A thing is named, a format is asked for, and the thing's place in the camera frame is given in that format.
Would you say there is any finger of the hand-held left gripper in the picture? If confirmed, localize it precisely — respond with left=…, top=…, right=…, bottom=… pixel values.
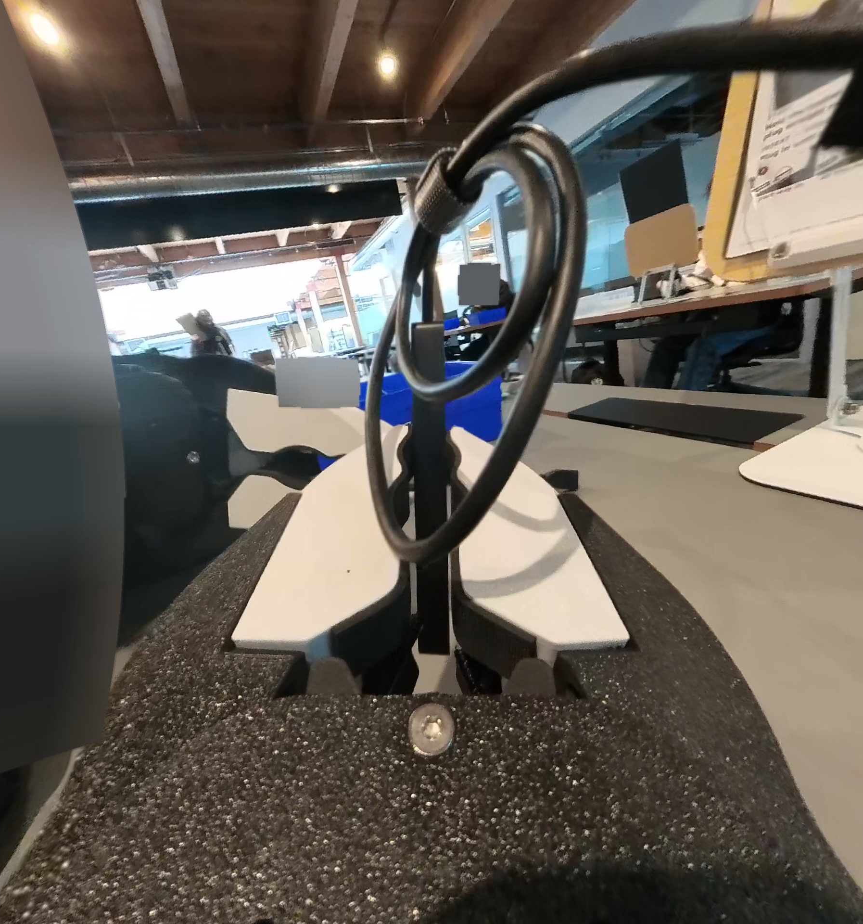
left=228, top=468, right=326, bottom=531
left=227, top=387, right=396, bottom=477

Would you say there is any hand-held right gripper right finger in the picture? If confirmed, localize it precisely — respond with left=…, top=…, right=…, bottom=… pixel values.
left=446, top=426, right=632, bottom=661

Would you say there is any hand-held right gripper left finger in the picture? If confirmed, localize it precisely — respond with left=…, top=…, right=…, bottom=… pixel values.
left=229, top=424, right=412, bottom=661

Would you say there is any blue plastic bin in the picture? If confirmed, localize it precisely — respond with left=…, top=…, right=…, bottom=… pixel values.
left=316, top=361, right=506, bottom=470

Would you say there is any black usb cable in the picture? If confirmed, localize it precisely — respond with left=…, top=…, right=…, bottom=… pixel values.
left=365, top=14, right=863, bottom=654

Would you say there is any black desk pad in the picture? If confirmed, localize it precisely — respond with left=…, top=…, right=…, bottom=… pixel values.
left=567, top=397, right=805, bottom=446

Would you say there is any wooden office desk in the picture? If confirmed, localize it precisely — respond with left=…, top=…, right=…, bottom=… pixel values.
left=572, top=263, right=847, bottom=398

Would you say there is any black office chair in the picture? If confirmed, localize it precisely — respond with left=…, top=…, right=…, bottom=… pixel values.
left=713, top=307, right=818, bottom=394

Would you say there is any small wooden board stand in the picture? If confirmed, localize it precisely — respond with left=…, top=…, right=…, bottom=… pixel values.
left=625, top=204, right=701, bottom=304

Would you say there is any black computer monitor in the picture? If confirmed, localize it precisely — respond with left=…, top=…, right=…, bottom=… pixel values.
left=619, top=141, right=692, bottom=226

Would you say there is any instruction sign on stand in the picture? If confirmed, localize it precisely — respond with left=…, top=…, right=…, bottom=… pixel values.
left=702, top=0, right=863, bottom=517

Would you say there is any silver ventilation duct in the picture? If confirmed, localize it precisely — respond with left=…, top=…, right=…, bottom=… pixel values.
left=67, top=148, right=432, bottom=190

